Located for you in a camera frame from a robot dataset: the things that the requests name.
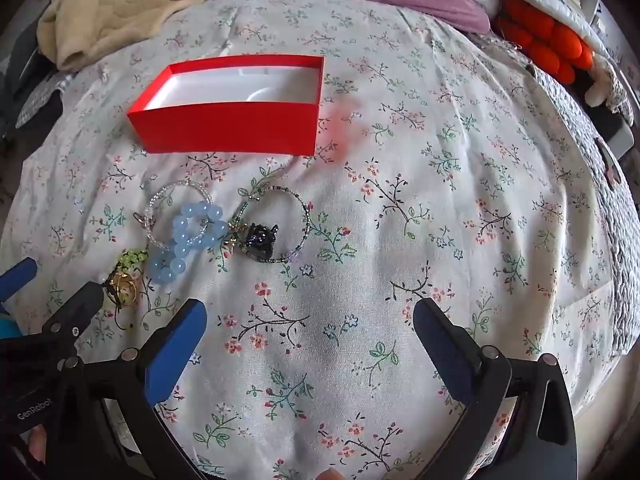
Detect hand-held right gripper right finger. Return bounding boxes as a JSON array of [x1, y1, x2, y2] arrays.
[[412, 298, 578, 480]]

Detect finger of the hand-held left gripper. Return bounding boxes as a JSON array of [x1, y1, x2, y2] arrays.
[[42, 282, 104, 358], [0, 257, 39, 306]]

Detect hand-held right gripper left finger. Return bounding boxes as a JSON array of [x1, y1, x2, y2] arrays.
[[55, 299, 208, 480]]

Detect gold linked rings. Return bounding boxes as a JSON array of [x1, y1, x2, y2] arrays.
[[106, 272, 139, 309]]

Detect green bead cord bracelet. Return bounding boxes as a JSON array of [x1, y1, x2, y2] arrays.
[[102, 249, 151, 331]]

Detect light blue bead bracelet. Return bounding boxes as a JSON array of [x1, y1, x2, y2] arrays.
[[149, 200, 229, 286]]

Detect clear bead bracelet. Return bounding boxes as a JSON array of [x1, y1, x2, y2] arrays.
[[144, 181, 217, 249]]

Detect red cardboard box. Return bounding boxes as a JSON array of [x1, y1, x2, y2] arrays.
[[126, 54, 326, 157]]

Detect person's left hand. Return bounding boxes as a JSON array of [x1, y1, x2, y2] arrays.
[[25, 422, 51, 466]]

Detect floral bedspread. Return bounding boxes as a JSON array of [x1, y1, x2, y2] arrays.
[[0, 0, 618, 480]]

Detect grey patterned quilt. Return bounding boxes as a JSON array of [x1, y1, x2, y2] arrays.
[[480, 30, 640, 357]]

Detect beige quilted blanket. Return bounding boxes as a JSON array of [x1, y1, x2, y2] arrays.
[[37, 0, 226, 73]]

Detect orange and white plush toy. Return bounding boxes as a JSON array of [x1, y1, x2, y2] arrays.
[[467, 0, 638, 113]]

